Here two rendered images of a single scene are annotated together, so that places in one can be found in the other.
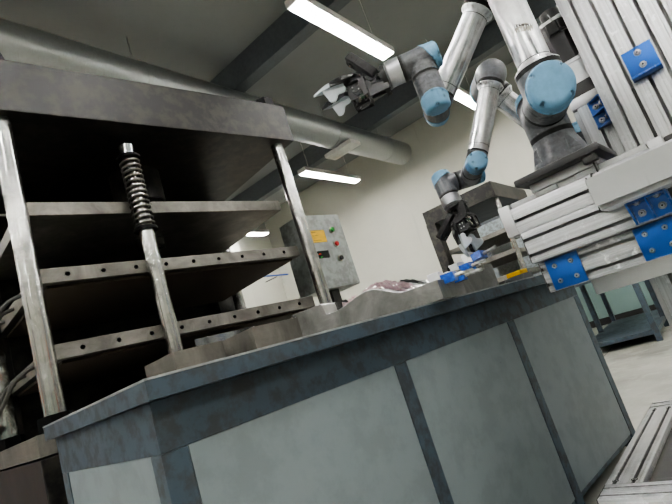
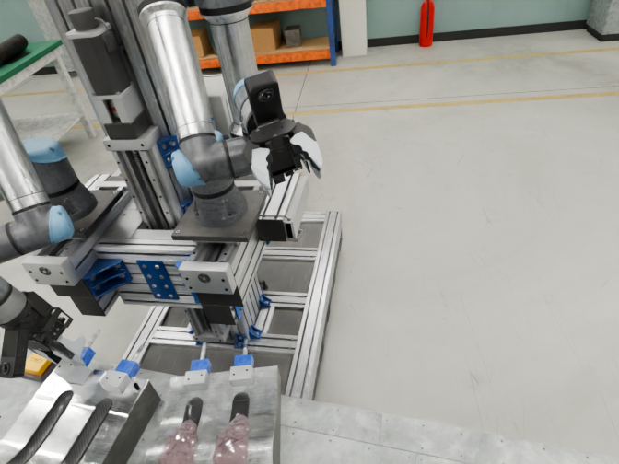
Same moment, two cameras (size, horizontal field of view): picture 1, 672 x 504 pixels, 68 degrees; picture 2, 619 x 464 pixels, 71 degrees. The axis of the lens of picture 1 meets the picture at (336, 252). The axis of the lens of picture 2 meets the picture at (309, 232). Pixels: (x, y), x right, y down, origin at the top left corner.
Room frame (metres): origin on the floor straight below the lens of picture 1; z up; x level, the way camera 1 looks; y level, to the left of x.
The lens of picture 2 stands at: (1.53, 0.37, 1.75)
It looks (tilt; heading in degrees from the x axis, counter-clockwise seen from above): 39 degrees down; 246
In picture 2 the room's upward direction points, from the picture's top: 8 degrees counter-clockwise
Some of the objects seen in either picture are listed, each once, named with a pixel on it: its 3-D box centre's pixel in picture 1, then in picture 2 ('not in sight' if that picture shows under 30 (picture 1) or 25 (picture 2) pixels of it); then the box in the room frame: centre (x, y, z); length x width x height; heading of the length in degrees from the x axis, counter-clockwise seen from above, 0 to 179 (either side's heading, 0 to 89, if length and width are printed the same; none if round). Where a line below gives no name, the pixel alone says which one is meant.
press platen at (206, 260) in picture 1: (156, 289); not in sight; (2.16, 0.81, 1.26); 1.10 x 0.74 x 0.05; 136
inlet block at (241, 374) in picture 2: (452, 276); (244, 361); (1.46, -0.30, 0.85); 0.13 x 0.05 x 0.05; 63
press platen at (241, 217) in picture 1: (143, 238); not in sight; (2.16, 0.82, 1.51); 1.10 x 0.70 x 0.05; 136
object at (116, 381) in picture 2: (469, 266); (129, 366); (1.71, -0.42, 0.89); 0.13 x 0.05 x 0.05; 46
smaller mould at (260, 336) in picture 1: (258, 343); not in sight; (1.35, 0.28, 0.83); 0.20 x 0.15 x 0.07; 46
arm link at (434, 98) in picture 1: (432, 95); (257, 152); (1.28, -0.39, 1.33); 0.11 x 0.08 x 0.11; 167
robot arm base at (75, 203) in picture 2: not in sight; (64, 196); (1.72, -0.99, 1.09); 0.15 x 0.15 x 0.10
